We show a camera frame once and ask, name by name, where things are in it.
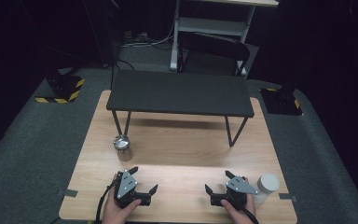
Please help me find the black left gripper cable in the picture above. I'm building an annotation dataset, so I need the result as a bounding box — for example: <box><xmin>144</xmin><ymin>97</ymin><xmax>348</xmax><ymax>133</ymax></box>
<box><xmin>94</xmin><ymin>183</ymin><xmax>119</xmax><ymax>224</ymax></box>

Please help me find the desk with white metal frame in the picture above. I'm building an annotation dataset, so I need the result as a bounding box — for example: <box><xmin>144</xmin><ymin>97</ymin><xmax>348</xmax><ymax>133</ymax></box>
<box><xmin>170</xmin><ymin>0</ymin><xmax>280</xmax><ymax>77</ymax></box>

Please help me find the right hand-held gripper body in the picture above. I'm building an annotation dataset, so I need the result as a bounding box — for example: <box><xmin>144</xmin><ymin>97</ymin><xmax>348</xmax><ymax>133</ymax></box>
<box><xmin>210</xmin><ymin>175</ymin><xmax>259</xmax><ymax>209</ymax></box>

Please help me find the grey tape strip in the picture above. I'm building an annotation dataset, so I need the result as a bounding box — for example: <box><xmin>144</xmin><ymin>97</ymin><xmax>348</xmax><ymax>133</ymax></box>
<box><xmin>57</xmin><ymin>189</ymin><xmax>78</xmax><ymax>198</ymax></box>
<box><xmin>278</xmin><ymin>192</ymin><xmax>297</xmax><ymax>203</ymax></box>

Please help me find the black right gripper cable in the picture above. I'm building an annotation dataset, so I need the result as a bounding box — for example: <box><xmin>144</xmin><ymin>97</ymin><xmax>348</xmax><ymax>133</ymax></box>
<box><xmin>239</xmin><ymin>204</ymin><xmax>260</xmax><ymax>224</ymax></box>

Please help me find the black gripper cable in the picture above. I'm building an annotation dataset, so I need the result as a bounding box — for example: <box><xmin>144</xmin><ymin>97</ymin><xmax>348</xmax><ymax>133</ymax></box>
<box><xmin>94</xmin><ymin>183</ymin><xmax>119</xmax><ymax>224</ymax></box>
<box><xmin>239</xmin><ymin>204</ymin><xmax>260</xmax><ymax>224</ymax></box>

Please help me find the black floor cable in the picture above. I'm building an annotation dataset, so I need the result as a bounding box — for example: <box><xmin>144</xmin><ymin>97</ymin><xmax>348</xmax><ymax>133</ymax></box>
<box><xmin>110</xmin><ymin>59</ymin><xmax>135</xmax><ymax>91</ymax></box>

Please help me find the person's left hand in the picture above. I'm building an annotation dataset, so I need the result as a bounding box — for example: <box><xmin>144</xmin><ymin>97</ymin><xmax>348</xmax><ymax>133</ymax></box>
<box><xmin>102</xmin><ymin>178</ymin><xmax>143</xmax><ymax>224</ymax></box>

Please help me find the white floor cable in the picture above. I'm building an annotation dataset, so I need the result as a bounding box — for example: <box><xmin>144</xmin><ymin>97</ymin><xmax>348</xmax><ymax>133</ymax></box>
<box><xmin>120</xmin><ymin>31</ymin><xmax>175</xmax><ymax>49</ymax></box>

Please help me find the person's right hand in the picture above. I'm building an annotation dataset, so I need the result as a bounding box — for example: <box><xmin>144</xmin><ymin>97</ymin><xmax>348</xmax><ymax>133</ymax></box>
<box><xmin>220</xmin><ymin>194</ymin><xmax>257</xmax><ymax>224</ymax></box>

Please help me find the black yellow striped stand base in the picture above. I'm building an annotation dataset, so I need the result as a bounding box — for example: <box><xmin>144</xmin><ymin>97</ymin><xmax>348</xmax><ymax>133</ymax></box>
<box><xmin>259</xmin><ymin>88</ymin><xmax>304</xmax><ymax>117</ymax></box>
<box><xmin>34</xmin><ymin>69</ymin><xmax>86</xmax><ymax>105</ymax></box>

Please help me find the black shelf with metal legs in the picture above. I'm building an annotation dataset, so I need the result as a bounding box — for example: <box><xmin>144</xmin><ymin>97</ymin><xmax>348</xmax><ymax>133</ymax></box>
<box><xmin>105</xmin><ymin>69</ymin><xmax>255</xmax><ymax>147</ymax></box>

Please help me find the glass spice jar metal lid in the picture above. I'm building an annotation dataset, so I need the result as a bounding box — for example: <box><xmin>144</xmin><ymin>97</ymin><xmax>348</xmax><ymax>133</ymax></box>
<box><xmin>112</xmin><ymin>133</ymin><xmax>133</xmax><ymax>162</ymax></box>

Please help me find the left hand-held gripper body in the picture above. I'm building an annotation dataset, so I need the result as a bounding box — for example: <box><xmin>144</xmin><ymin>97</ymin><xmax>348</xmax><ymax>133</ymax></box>
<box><xmin>114</xmin><ymin>170</ymin><xmax>153</xmax><ymax>209</ymax></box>

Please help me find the black chair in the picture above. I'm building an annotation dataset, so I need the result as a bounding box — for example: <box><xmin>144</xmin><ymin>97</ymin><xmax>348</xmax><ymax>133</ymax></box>
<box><xmin>177</xmin><ymin>31</ymin><xmax>251</xmax><ymax>77</ymax></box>

